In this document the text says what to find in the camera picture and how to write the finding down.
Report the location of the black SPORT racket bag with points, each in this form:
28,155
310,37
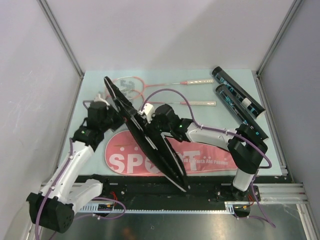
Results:
150,139

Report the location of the pink SPORT racket bag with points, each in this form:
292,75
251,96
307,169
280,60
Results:
124,156

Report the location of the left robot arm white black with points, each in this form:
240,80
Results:
56,204

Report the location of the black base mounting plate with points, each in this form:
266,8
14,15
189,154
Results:
213,191

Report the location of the red white badminton racket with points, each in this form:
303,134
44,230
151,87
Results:
133,87

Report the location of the aluminium frame rail left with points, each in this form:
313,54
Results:
52,20

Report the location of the white slotted cable duct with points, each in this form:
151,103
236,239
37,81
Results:
204,206

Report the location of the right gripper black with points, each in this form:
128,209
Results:
150,126

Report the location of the aluminium frame rail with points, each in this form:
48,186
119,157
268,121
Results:
52,20
284,27

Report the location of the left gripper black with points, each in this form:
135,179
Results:
120,119

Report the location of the aluminium frame rail right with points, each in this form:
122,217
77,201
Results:
284,27

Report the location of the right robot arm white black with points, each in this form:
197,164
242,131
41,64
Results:
246,148

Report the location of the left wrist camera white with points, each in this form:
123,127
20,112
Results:
100,98

